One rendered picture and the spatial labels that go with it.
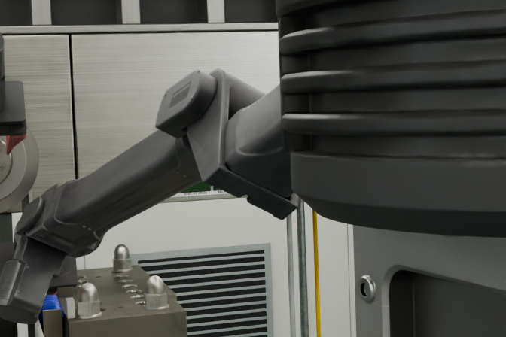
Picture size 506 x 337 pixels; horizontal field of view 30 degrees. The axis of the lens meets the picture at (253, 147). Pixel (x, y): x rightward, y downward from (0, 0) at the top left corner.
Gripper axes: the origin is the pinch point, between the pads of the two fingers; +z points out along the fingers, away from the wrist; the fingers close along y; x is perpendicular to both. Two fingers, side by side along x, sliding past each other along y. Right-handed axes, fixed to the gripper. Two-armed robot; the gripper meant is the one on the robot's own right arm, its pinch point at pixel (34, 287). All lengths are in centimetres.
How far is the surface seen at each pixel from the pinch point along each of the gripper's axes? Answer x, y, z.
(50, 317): -4.1, 1.9, 1.0
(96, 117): 34.9, 13.3, 15.3
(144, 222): 109, 60, 241
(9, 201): 9.4, -2.8, -8.3
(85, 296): -2.9, 6.5, -2.9
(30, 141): 16.3, 0.3, -12.3
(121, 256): 13.3, 16.2, 25.7
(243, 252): 95, 102, 248
